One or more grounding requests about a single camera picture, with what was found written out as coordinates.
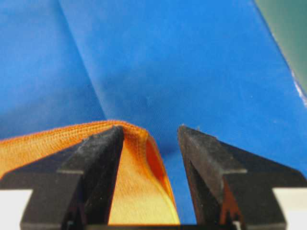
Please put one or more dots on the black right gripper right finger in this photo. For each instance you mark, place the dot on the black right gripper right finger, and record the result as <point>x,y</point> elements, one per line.
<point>234,189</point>

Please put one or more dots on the orange towel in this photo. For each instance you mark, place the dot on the orange towel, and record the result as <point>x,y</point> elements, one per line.
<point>143,194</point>

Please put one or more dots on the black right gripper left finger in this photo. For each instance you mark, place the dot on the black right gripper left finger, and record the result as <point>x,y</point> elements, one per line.
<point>65,190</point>

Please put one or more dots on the blue table cloth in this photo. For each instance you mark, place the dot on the blue table cloth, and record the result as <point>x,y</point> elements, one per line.
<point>209,64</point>

